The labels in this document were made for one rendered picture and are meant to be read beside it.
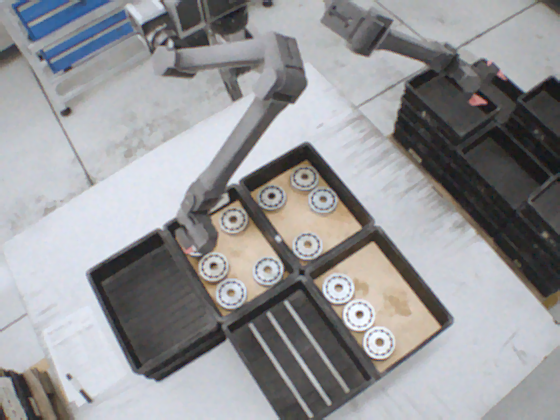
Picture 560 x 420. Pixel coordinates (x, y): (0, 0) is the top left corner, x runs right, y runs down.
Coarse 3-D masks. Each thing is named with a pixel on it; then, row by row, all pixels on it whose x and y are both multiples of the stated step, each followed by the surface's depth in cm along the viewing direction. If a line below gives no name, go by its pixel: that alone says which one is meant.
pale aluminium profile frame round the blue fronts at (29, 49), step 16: (112, 0) 257; (128, 0) 262; (0, 16) 223; (16, 16) 232; (96, 16) 257; (16, 32) 236; (64, 32) 252; (32, 48) 247; (112, 48) 284; (144, 48) 303; (32, 64) 257; (80, 64) 279; (128, 64) 302; (48, 80) 274; (96, 80) 296; (64, 96) 289; (64, 112) 299
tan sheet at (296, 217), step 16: (288, 176) 173; (320, 176) 172; (256, 192) 171; (288, 192) 170; (288, 208) 167; (304, 208) 167; (288, 224) 165; (304, 224) 164; (320, 224) 164; (336, 224) 164; (352, 224) 163; (288, 240) 162; (336, 240) 161
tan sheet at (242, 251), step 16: (224, 240) 163; (240, 240) 163; (256, 240) 163; (240, 256) 160; (256, 256) 160; (272, 256) 160; (240, 272) 158; (288, 272) 157; (208, 288) 156; (256, 288) 155
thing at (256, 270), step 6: (264, 258) 156; (270, 258) 156; (276, 258) 156; (258, 264) 155; (276, 264) 155; (252, 270) 155; (258, 270) 154; (276, 270) 154; (282, 270) 154; (258, 276) 154; (264, 276) 153; (276, 276) 153; (264, 282) 153; (270, 282) 153; (276, 282) 153
